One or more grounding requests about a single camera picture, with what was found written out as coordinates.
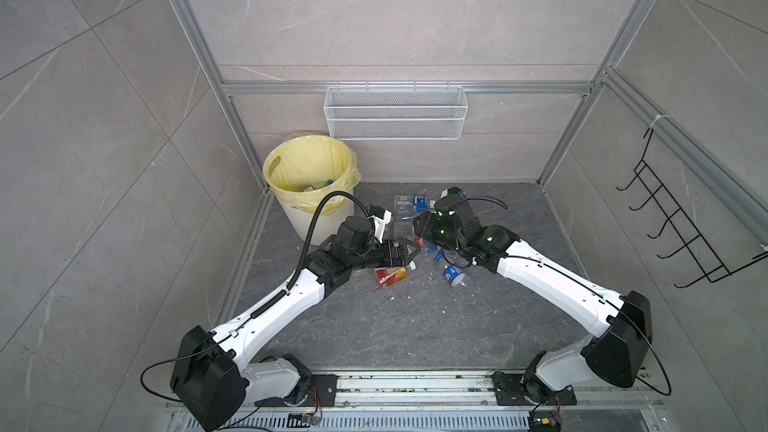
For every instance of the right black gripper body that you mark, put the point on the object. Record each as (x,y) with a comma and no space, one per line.
(432,230)

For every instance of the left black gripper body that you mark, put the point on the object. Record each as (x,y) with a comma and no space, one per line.
(381,255)

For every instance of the clear bottle red blue label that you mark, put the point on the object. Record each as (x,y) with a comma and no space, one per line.
(317,185)

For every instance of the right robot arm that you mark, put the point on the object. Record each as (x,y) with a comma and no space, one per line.
(618,326)

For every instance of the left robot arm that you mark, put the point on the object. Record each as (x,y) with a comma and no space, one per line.
(213,375)

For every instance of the yellow plastic bin liner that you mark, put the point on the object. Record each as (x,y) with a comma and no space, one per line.
(304,159)

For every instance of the red yellow label bottle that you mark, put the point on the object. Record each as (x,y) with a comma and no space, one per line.
(386,277)

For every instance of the soda water bottle blue cap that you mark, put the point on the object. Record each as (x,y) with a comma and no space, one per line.
(432,251)

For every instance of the clear bottle blue label top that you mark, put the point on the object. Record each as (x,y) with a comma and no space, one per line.
(410,203)

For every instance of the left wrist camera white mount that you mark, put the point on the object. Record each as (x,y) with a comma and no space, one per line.
(380,218)

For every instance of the white wire mesh basket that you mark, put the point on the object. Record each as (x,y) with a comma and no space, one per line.
(395,113)

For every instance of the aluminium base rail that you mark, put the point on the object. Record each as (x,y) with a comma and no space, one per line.
(450,400)

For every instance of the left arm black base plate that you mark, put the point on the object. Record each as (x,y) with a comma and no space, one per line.
(306,392)

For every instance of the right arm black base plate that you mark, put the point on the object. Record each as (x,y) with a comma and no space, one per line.
(514,389)

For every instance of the black wire hook rack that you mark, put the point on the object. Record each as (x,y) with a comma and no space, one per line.
(690,240)

